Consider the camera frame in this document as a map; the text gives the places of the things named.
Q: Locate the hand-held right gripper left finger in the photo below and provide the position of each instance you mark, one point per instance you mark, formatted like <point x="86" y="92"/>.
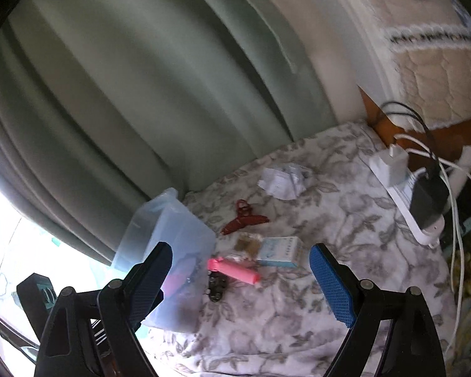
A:
<point x="151" y="282"/>

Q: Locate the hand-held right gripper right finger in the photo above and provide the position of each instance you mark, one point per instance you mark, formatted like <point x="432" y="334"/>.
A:
<point x="333" y="282"/>

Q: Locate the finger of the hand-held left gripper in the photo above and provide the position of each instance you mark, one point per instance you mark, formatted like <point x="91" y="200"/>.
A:
<point x="31" y="298"/>

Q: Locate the translucent blue plastic container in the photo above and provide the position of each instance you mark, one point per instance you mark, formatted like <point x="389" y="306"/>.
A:
<point x="172" y="224"/>

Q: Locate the white paper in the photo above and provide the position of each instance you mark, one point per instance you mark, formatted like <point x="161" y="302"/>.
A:
<point x="282" y="182"/>

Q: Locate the small white blue box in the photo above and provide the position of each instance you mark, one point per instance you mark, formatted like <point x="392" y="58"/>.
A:
<point x="278" y="251"/>

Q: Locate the black hair clip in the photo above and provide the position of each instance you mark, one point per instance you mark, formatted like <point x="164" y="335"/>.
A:
<point x="216" y="286"/>

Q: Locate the grey floral blanket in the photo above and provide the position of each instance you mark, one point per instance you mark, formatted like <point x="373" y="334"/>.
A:
<point x="337" y="212"/>

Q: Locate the pink tube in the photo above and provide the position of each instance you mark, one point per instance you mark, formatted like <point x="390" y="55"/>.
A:
<point x="235" y="271"/>

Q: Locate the white power strip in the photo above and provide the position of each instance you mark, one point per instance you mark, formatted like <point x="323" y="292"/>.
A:
<point x="400" y="194"/>

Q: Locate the black charger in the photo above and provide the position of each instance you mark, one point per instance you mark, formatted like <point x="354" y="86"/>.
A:
<point x="428" y="200"/>

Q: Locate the white charger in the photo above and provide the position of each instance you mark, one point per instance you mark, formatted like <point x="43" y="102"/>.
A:
<point x="394" y="165"/>

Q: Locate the brown wooden board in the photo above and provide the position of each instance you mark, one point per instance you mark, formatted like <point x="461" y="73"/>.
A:
<point x="443" y="137"/>

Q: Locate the green curtain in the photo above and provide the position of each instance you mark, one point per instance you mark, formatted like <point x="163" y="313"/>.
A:
<point x="141" y="66"/>

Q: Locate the cream quilted mattress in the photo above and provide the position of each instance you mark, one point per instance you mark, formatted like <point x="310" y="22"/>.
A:
<point x="435" y="70"/>

